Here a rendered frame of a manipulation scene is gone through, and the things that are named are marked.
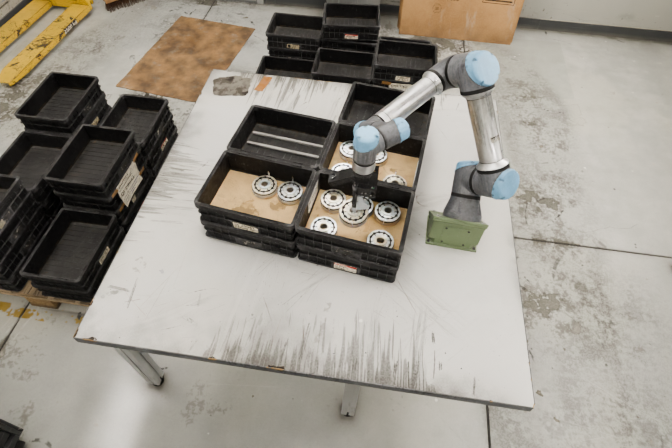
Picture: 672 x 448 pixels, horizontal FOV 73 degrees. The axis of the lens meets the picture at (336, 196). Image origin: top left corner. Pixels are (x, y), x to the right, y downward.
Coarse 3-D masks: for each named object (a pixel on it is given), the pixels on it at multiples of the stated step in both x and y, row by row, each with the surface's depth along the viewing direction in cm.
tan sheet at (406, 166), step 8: (336, 152) 202; (336, 160) 199; (344, 160) 199; (392, 160) 200; (400, 160) 200; (408, 160) 200; (416, 160) 200; (328, 168) 196; (384, 168) 197; (392, 168) 197; (400, 168) 197; (408, 168) 197; (384, 176) 194; (408, 176) 194; (408, 184) 192
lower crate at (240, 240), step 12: (204, 228) 183; (216, 228) 179; (228, 228) 177; (228, 240) 185; (240, 240) 182; (252, 240) 180; (264, 240) 176; (276, 240) 174; (276, 252) 182; (288, 252) 181
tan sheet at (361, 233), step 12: (312, 216) 180; (336, 216) 180; (372, 216) 181; (348, 228) 177; (360, 228) 177; (372, 228) 177; (384, 228) 177; (396, 228) 177; (360, 240) 173; (396, 240) 174
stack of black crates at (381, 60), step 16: (384, 48) 306; (400, 48) 305; (416, 48) 303; (432, 48) 301; (384, 64) 302; (400, 64) 303; (416, 64) 303; (432, 64) 303; (384, 80) 292; (400, 80) 291; (416, 80) 290
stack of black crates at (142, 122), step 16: (128, 96) 278; (144, 96) 277; (112, 112) 269; (128, 112) 283; (144, 112) 283; (160, 112) 268; (128, 128) 274; (144, 128) 274; (160, 128) 271; (176, 128) 292; (144, 144) 254; (160, 144) 275; (160, 160) 276
